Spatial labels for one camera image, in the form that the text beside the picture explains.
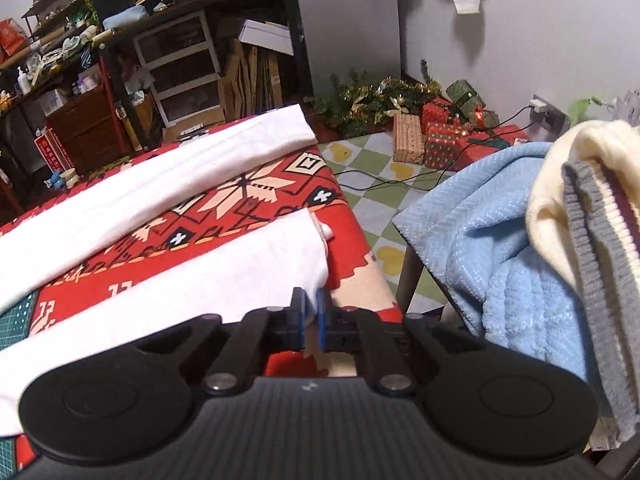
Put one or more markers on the white sweatpants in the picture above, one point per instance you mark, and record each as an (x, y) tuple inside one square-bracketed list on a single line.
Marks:
[(225, 280)]

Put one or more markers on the silver refrigerator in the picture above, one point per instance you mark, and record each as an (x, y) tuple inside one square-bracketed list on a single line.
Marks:
[(350, 35)]

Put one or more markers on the silver snowflake decoration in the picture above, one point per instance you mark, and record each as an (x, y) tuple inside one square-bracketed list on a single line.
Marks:
[(625, 105)]

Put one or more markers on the white flat box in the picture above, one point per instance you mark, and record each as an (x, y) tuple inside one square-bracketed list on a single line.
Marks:
[(265, 35)]

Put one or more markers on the green tinsel decoration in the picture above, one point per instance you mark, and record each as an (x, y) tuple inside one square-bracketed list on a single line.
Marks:
[(587, 107)]

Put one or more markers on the stack of flattened cardboard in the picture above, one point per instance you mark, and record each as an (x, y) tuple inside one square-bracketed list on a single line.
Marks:
[(255, 80)]

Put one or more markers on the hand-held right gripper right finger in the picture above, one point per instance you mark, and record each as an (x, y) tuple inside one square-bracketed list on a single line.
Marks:
[(322, 320)]

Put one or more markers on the light blue folded cloth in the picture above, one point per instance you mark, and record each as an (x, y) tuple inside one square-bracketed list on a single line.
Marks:
[(125, 19)]

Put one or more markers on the green cutting mat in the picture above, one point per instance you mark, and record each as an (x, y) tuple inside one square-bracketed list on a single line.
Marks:
[(15, 320)]

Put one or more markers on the brown wooden cabinet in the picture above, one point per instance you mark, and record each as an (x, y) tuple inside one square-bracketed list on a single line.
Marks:
[(85, 125)]

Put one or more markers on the red patterned tablecloth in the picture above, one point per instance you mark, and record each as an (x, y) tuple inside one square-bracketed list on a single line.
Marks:
[(260, 195)]

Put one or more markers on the cream white sweater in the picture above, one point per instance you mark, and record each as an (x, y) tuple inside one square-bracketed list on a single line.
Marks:
[(565, 200)]

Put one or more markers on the tinsel Christmas garland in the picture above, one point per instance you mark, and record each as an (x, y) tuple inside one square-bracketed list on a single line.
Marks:
[(365, 100)]

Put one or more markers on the black metal shelf rack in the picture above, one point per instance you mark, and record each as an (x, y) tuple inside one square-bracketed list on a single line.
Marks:
[(292, 60)]

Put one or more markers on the green checkered floor mat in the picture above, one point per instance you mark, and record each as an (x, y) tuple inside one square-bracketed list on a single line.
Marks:
[(370, 210)]

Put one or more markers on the pile of wrapped gift boxes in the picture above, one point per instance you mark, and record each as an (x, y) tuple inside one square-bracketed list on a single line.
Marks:
[(440, 145)]

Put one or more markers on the light blue blanket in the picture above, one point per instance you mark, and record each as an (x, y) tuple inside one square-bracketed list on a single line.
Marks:
[(500, 260)]

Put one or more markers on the white ceramic cup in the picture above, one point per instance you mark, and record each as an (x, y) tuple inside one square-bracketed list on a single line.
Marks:
[(70, 177)]

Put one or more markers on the beige plastic chair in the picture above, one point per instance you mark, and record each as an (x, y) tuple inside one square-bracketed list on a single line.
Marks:
[(411, 280)]

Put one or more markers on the red tall carton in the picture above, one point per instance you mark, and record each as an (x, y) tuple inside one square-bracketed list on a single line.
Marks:
[(52, 150)]

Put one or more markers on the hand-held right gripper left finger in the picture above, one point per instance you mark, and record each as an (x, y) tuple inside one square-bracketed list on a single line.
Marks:
[(300, 317)]

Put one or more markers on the grey striped knit garment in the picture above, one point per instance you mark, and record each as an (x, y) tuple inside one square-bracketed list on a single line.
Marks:
[(595, 285)]

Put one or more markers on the wall socket with charger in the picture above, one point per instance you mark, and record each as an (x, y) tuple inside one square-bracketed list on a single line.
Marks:
[(547, 112)]

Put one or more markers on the white plastic drawer unit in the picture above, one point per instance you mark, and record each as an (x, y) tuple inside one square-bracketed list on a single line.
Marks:
[(212, 60)]

